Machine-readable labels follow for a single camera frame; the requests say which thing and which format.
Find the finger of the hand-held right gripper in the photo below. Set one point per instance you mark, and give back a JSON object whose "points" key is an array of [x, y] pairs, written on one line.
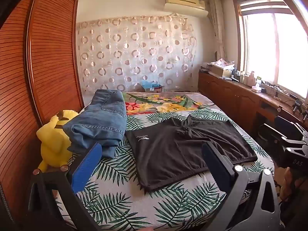
{"points": [[287, 124], [274, 134]]}

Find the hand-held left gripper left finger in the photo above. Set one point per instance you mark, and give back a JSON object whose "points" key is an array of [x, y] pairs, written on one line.
{"points": [[85, 168]]}

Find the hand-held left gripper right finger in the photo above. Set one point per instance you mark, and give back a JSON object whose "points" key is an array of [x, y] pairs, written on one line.
{"points": [[216, 166]]}

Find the person's right hand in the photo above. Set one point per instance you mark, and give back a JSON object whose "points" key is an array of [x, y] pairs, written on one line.
{"points": [[288, 182]]}

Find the black trash bin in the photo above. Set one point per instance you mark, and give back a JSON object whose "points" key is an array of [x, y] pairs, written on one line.
{"points": [[264, 134]]}

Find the small tripod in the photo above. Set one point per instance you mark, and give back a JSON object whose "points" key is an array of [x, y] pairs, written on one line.
{"points": [[297, 105]]}

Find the white power strip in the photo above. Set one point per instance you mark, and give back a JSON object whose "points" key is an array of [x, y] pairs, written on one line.
{"points": [[274, 89]]}

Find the yellow plush toy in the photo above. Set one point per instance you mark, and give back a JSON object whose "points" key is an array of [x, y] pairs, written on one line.
{"points": [[51, 144]]}

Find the white tissue box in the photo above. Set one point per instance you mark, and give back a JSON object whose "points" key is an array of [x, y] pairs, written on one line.
{"points": [[256, 86]]}

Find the blue jeans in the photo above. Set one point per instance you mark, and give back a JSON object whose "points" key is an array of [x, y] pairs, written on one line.
{"points": [[101, 118]]}

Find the long wooden cabinet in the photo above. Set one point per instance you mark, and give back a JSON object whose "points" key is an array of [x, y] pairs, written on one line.
{"points": [[231, 98]]}

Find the white bottle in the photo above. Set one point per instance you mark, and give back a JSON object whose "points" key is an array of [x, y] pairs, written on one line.
{"points": [[251, 78]]}

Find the bed with leaf-pattern cover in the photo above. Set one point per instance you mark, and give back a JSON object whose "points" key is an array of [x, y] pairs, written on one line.
{"points": [[149, 204]]}

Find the open cardboard box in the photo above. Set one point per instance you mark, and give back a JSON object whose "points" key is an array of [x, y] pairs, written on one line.
{"points": [[221, 69]]}

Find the floral blanket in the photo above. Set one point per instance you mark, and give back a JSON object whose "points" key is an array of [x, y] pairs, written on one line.
{"points": [[158, 103]]}

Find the cardboard box with blue cloth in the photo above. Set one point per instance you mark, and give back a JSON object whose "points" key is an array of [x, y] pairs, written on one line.
{"points": [[151, 86]]}

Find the beige window curtain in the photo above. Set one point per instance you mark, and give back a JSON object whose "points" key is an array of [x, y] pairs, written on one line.
{"points": [[217, 28]]}

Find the circle pattern sheer curtain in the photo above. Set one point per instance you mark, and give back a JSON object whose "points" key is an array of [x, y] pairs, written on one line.
{"points": [[137, 53]]}

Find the wooden frame window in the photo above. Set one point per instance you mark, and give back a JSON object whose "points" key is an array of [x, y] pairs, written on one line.
{"points": [[272, 48]]}

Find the wall air conditioner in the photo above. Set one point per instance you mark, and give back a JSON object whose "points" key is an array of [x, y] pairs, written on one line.
{"points": [[185, 3]]}

